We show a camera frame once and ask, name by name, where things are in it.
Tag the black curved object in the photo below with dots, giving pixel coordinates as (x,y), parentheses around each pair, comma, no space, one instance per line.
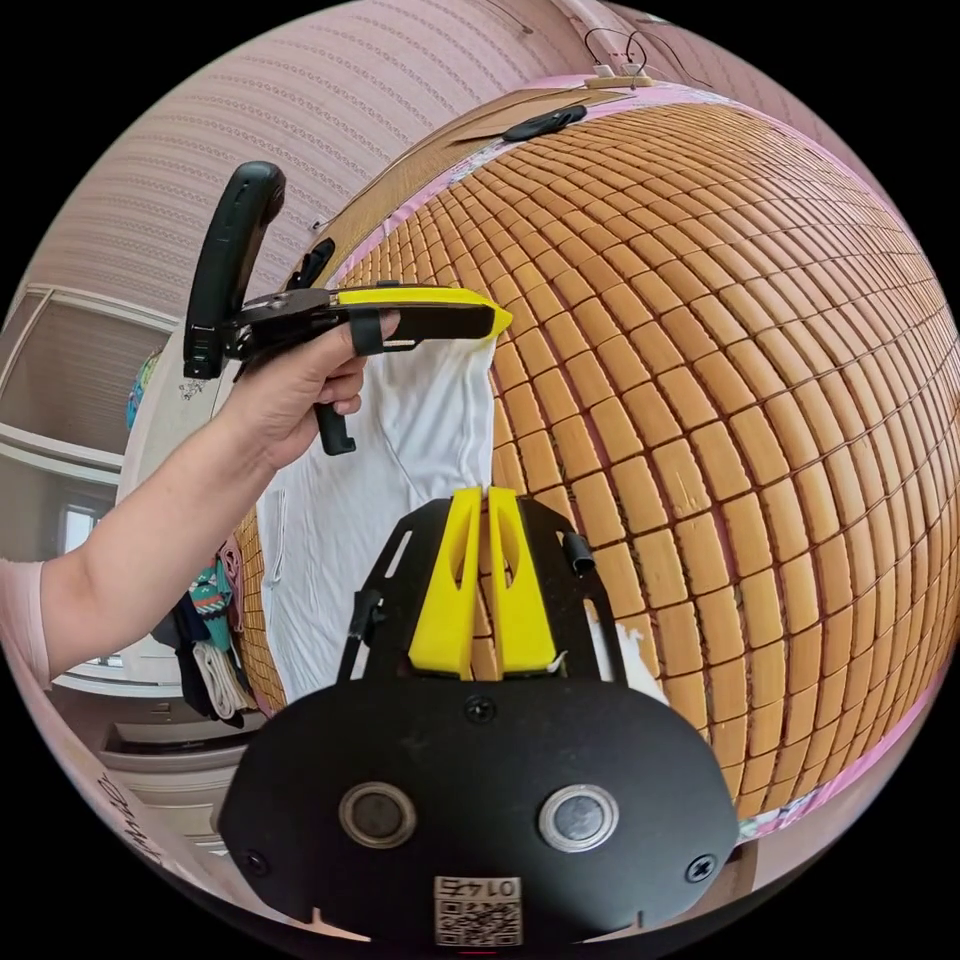
(544,121)

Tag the pile of clothes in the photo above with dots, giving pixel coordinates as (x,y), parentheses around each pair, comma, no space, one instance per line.
(210,600)

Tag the bed with woven mat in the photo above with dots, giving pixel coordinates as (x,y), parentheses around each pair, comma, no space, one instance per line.
(712,375)

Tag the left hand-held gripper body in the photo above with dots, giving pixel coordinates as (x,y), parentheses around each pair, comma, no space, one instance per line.
(442,322)

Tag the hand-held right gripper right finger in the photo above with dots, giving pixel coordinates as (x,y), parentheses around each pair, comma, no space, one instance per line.
(521,622)

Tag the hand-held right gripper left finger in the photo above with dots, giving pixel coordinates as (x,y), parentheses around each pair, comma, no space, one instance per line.
(450,600)

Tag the white cupboard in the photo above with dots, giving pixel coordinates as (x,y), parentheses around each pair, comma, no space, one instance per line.
(67,390)

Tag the person's left hand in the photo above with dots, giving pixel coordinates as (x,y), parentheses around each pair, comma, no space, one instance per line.
(300,397)

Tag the person's left forearm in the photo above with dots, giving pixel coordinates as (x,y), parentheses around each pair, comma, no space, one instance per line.
(157,540)

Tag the white short sleeve shirt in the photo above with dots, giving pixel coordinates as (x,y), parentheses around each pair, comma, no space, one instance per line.
(337,525)

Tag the wooden power strip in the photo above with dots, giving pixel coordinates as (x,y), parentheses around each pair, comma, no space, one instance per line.
(619,77)

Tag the person's body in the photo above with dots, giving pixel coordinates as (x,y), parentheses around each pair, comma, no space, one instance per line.
(19,622)

